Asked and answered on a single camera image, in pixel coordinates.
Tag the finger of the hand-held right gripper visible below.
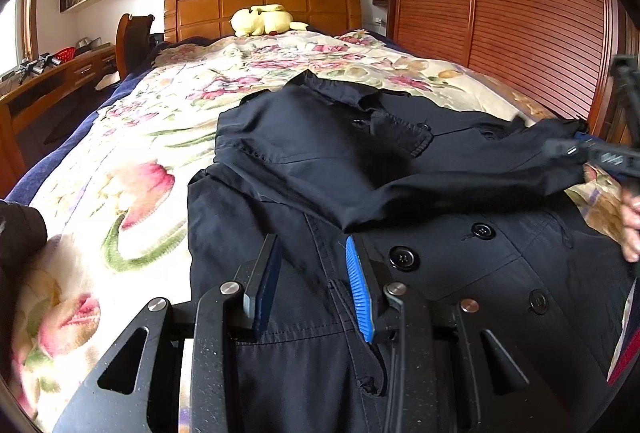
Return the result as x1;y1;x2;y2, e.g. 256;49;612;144
542;138;640;178
611;55;640;146

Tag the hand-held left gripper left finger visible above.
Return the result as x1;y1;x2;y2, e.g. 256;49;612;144
52;233;284;433

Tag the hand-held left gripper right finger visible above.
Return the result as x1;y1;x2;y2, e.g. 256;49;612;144
345;234;571;433

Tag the black coat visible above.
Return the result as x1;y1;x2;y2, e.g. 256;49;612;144
187;70;640;433

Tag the person's right hand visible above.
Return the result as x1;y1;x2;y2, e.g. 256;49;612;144
620;183;640;264

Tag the wooden louvered wardrobe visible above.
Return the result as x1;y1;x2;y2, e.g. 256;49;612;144
387;0;640;148

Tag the floral blanket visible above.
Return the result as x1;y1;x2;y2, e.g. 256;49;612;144
10;29;626;433

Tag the red striped cloth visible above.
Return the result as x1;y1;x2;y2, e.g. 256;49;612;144
606;313;640;386

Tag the dark grey cloth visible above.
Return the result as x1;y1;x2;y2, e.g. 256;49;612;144
0;200;49;274

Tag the yellow plush toy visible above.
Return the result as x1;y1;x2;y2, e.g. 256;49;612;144
230;4;310;38

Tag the dark wooden chair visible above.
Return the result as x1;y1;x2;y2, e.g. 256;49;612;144
116;13;156;81

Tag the wooden bed headboard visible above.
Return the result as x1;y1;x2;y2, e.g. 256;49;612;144
164;0;362;44

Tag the wooden desk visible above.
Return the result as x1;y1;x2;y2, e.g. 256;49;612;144
0;44;121;184

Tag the black device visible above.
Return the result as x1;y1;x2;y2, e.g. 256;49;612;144
17;54;56;81

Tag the window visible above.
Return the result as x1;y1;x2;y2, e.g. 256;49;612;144
0;0;41;78

